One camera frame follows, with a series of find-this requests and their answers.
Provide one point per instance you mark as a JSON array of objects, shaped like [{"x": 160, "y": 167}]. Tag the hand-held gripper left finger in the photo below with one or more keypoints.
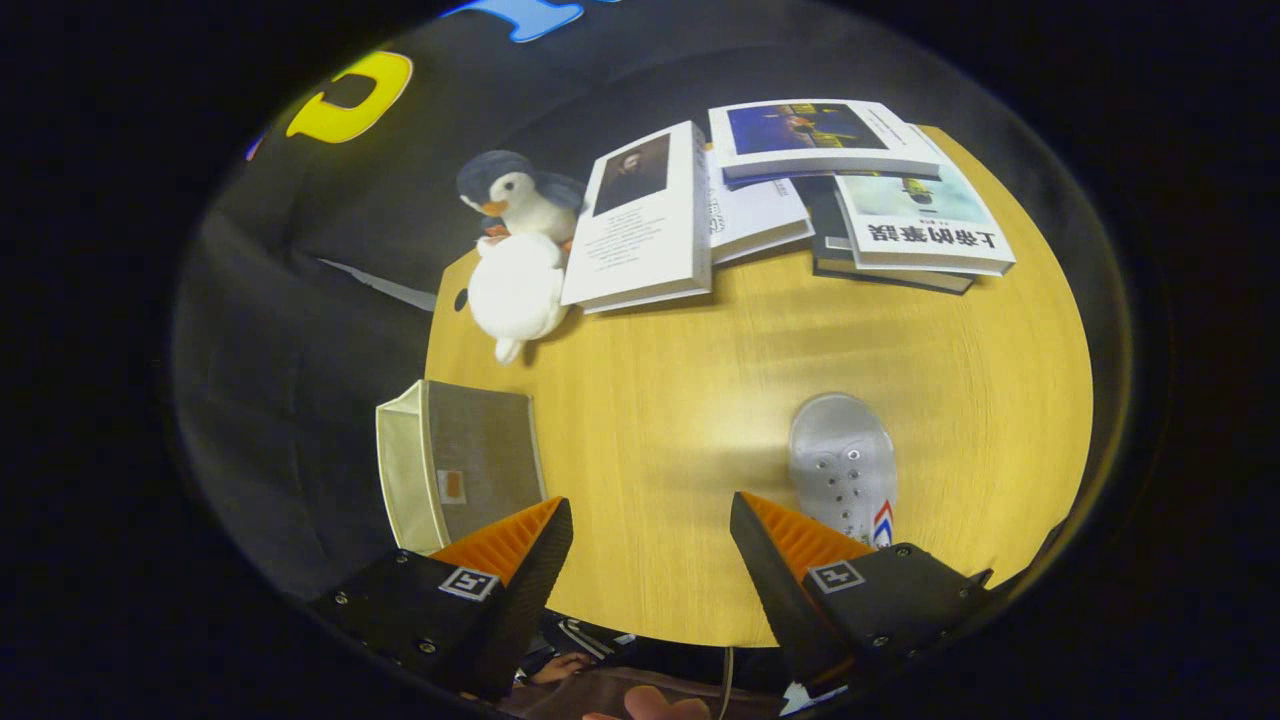
[{"x": 530, "y": 600}]

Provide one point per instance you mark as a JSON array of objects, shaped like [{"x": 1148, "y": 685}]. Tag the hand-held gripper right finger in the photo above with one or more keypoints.
[{"x": 775, "y": 590}]

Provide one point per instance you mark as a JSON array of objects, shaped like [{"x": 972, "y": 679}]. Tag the beige fabric storage box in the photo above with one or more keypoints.
[{"x": 480, "y": 450}]

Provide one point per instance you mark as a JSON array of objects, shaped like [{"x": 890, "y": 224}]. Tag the white canvas shoe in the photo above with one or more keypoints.
[{"x": 840, "y": 440}]

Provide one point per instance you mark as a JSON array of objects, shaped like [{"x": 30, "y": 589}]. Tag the person's brown clothing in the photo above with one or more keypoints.
[{"x": 560, "y": 700}]

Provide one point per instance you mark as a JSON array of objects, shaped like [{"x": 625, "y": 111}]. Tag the round white plush toy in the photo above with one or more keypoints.
[{"x": 515, "y": 290}]

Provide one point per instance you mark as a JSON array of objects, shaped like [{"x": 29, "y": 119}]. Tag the white book with portrait cover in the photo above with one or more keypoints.
[{"x": 640, "y": 240}]

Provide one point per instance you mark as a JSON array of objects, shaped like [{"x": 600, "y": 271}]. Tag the plain white book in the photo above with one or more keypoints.
[{"x": 755, "y": 215}]

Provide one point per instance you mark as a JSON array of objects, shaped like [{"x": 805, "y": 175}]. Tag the dark book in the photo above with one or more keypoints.
[{"x": 825, "y": 215}]

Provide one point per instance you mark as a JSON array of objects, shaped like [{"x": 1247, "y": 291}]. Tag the book with pale green cover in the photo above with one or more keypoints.
[{"x": 920, "y": 225}]

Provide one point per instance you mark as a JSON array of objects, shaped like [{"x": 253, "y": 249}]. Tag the blue and white penguin plush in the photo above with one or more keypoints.
[{"x": 520, "y": 195}]

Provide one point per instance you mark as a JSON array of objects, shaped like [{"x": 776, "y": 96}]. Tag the book with blue picture cover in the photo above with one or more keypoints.
[{"x": 800, "y": 130}]

